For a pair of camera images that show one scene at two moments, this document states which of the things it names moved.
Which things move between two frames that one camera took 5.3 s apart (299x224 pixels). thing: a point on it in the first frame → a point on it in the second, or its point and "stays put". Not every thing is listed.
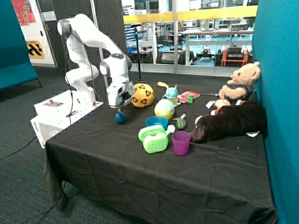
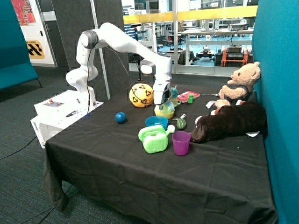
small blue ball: (120, 117) stays put
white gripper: (119, 92) → (162, 91)
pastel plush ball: (164, 106) stays put
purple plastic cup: (181, 141) stays put
